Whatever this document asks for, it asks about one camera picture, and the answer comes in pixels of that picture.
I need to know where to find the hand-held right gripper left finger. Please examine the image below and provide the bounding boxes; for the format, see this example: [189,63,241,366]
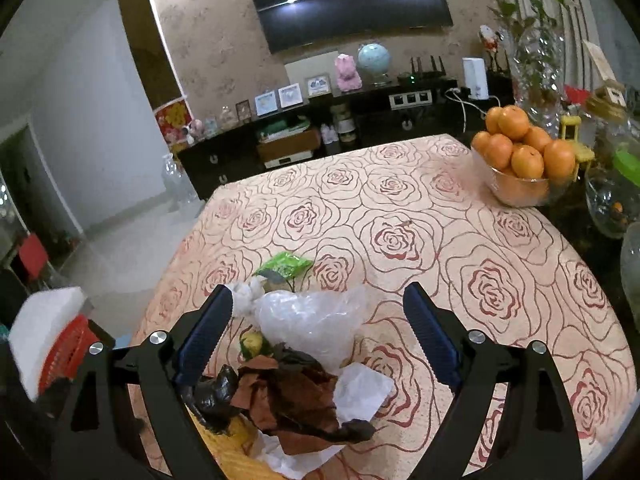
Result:
[50,284,236,480]

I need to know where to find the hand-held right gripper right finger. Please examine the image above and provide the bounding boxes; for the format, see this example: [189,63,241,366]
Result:
[402,282,586,480]

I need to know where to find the yellow green wrapper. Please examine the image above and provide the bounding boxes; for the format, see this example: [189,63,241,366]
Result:
[239,330,273,361]

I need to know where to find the white foam net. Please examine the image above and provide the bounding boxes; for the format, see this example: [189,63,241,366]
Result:
[225,277,266,318]

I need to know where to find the black plastic bag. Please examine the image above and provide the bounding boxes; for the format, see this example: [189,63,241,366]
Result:
[182,342,376,443]

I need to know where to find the white tissue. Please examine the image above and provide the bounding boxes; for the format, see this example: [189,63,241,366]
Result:
[332,362,396,428]

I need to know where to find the green snack wrapper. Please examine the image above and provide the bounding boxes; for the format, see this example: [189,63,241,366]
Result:
[253,251,313,281]

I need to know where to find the clear plastic bag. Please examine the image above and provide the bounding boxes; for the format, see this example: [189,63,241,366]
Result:
[252,285,373,373]

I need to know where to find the brown crumpled paper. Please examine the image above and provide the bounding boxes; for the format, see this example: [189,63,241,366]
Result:
[230,355,341,456]

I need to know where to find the yellow plastic bag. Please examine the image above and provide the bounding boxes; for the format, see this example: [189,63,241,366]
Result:
[200,412,271,480]

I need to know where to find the rose pattern tablecloth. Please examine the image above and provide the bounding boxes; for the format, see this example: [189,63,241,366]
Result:
[130,134,638,480]

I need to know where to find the red plastic basket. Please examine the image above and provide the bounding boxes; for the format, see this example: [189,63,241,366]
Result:
[37,315,93,396]

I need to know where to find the white paper napkin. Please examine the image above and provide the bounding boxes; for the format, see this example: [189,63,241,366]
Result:
[247,430,346,480]

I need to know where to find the clear glass floor vase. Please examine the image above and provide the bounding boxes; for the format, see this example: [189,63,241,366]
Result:
[161,152,201,206]

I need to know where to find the glass fruit bowl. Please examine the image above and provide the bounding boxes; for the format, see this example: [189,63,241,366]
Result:
[470,147,571,208]

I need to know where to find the red chair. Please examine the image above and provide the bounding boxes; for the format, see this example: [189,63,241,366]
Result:
[17,234,51,281]

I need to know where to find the cardboard box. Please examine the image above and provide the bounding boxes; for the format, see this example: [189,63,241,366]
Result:
[257,130,321,168]

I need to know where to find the bowl of oranges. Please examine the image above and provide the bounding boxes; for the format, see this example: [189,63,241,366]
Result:
[472,105,577,196]

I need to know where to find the red yellow floral poster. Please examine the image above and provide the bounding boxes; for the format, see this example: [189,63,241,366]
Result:
[155,100,193,153]

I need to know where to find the clear plastic bottle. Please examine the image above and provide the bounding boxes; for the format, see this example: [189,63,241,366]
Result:
[620,220,640,311]

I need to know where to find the green packets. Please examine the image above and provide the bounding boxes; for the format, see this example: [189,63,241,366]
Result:
[257,115,311,138]

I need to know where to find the black television cabinet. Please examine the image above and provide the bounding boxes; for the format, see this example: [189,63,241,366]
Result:
[177,77,513,201]

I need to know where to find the glass fishbowl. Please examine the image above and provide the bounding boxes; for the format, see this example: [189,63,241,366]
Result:
[585,160,640,238]

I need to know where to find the white jar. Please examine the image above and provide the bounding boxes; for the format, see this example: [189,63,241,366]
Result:
[330,105,358,143]

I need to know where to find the white power strip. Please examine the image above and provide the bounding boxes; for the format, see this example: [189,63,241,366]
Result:
[390,91,435,108]

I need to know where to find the yellow toy chair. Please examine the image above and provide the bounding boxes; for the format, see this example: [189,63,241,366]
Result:
[559,115,596,168]

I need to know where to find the black router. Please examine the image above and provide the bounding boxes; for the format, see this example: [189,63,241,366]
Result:
[397,56,458,90]

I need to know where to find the green plastic item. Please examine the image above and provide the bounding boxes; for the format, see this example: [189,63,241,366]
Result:
[614,150,640,186]

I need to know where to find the white box appliance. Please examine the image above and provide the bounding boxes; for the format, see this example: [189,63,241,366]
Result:
[462,57,488,101]

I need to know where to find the pink plush toy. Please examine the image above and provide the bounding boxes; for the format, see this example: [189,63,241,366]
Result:
[335,54,362,93]

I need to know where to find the glass jar gold lid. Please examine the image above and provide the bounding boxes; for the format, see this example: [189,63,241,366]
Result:
[585,95,640,161]

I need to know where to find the pale blue globe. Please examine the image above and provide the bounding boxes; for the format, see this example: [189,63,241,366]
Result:
[357,43,393,86]

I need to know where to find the tall glass flower vase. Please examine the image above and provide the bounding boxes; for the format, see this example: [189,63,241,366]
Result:
[512,25,566,126]

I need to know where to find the white red figurine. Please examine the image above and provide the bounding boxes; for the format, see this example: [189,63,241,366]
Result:
[477,24,503,53]

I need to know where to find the pink artificial flowers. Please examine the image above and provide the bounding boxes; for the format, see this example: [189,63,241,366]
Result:
[467,0,576,61]

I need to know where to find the black television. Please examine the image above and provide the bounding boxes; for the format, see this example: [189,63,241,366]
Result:
[243,0,453,53]

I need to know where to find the striped curtain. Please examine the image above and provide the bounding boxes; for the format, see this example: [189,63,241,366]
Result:
[500,0,621,91]

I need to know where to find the white cable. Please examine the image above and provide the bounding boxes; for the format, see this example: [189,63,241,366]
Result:
[447,90,501,131]

